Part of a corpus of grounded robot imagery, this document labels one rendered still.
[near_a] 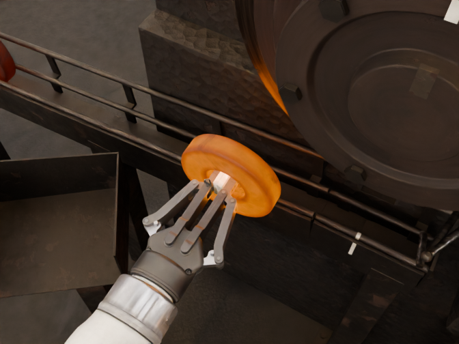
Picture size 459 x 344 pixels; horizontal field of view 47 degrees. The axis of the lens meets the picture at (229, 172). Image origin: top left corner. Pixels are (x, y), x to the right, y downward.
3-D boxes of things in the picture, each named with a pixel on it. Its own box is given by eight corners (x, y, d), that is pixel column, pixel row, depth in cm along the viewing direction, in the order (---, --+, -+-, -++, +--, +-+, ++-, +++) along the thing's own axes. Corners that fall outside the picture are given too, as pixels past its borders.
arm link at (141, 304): (162, 355, 68) (186, 314, 71) (151, 337, 61) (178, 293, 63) (105, 321, 71) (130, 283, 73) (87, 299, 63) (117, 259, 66)
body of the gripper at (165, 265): (130, 284, 73) (167, 230, 77) (182, 314, 70) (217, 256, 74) (119, 264, 66) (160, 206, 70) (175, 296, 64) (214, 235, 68)
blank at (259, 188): (183, 119, 76) (170, 136, 74) (279, 156, 70) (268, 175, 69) (200, 178, 89) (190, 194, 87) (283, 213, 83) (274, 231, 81)
